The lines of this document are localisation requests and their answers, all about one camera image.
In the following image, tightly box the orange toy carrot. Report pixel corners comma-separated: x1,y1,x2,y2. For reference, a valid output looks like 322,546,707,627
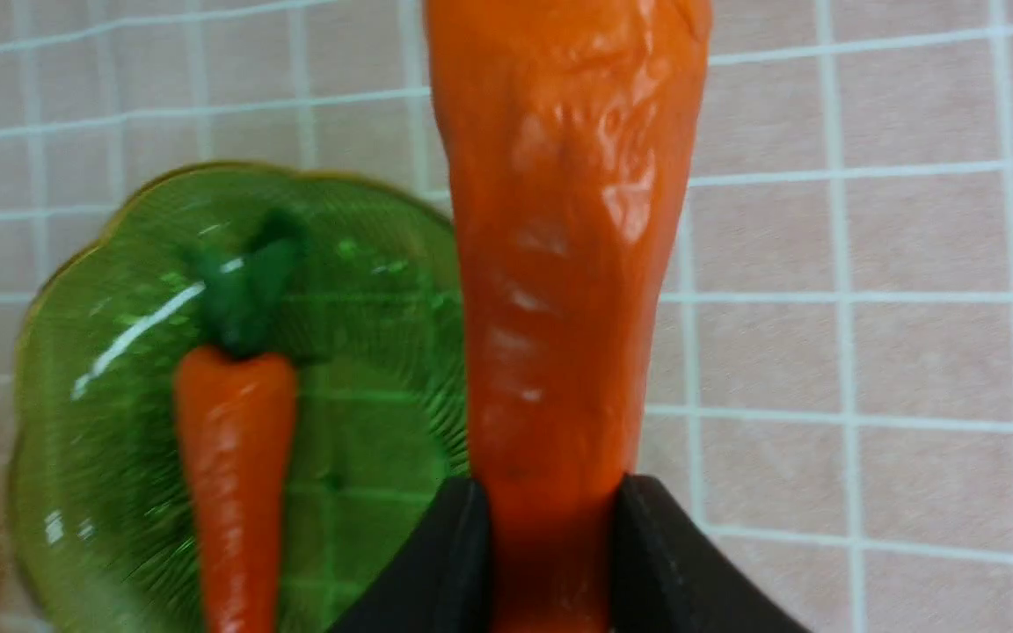
423,1,714,632
172,211,305,632

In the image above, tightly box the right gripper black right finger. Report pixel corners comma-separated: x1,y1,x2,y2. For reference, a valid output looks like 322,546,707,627
610,474,806,632

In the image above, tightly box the green ribbed glass plate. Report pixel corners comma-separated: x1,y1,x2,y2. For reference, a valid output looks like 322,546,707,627
7,162,468,632

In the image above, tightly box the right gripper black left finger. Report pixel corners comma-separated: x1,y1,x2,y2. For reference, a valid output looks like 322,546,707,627
331,477,492,632

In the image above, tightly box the pink checkered tablecloth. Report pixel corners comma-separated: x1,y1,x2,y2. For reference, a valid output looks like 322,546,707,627
0,1,1013,632

